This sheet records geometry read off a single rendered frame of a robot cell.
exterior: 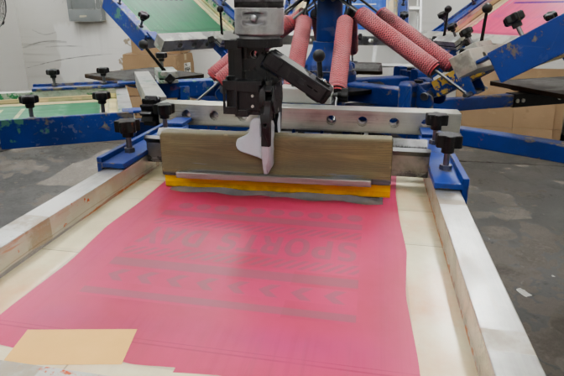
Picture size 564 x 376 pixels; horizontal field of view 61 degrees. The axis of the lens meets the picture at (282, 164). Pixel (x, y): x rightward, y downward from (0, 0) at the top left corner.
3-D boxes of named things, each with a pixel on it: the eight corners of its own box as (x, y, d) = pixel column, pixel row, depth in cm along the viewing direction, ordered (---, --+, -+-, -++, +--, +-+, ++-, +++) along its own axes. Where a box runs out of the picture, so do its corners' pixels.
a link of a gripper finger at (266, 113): (263, 143, 77) (265, 90, 76) (274, 144, 77) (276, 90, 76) (257, 147, 73) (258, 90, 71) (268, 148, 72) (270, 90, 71)
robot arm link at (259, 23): (288, 8, 75) (278, 7, 67) (288, 39, 76) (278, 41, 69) (242, 7, 76) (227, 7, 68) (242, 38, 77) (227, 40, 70)
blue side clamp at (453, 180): (464, 222, 73) (470, 179, 71) (430, 220, 74) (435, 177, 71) (440, 163, 101) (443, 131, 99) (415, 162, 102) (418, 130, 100)
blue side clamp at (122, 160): (127, 197, 83) (122, 159, 80) (100, 195, 83) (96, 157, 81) (190, 149, 111) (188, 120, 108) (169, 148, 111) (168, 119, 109)
